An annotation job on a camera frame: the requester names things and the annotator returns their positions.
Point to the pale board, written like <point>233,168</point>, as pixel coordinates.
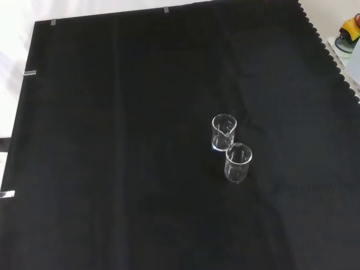
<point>337,60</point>

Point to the clear glass beaker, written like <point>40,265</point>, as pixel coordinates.
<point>216,140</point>
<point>229,171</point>

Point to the yellow stop button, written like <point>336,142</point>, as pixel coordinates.
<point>350,26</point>

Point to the black cloth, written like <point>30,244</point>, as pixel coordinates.
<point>112,140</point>

